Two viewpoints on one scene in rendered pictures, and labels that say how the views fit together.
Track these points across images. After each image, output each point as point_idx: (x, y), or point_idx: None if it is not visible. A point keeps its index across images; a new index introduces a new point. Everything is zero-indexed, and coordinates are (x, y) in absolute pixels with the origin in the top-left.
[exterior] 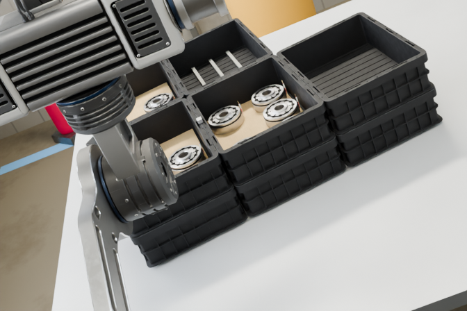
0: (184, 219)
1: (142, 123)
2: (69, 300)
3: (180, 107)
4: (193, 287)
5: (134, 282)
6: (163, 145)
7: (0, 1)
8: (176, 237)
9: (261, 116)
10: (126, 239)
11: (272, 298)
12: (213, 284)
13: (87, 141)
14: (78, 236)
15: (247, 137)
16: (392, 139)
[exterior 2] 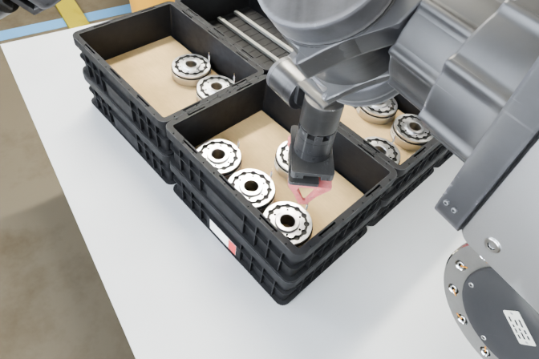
0: (338, 246)
1: (222, 104)
2: None
3: (262, 86)
4: (358, 329)
5: (265, 328)
6: (235, 131)
7: None
8: (318, 265)
9: (346, 105)
10: (209, 257)
11: (467, 340)
12: (382, 324)
13: (293, 166)
14: (122, 252)
15: (369, 137)
16: None
